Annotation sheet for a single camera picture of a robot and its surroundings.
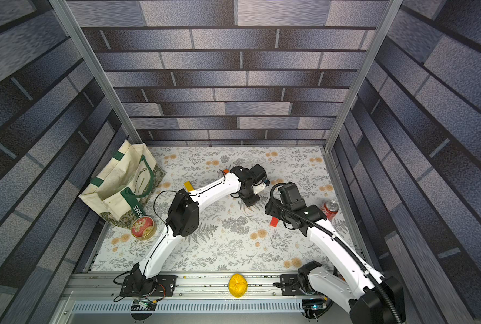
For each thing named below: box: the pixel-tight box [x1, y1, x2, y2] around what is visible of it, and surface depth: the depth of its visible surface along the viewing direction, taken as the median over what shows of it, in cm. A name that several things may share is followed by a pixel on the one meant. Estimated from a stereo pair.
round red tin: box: [131, 216, 158, 241], surface depth 87 cm
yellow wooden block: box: [183, 180, 196, 192], surface depth 105 cm
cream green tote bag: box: [78, 139, 167, 229], surface depth 89 cm
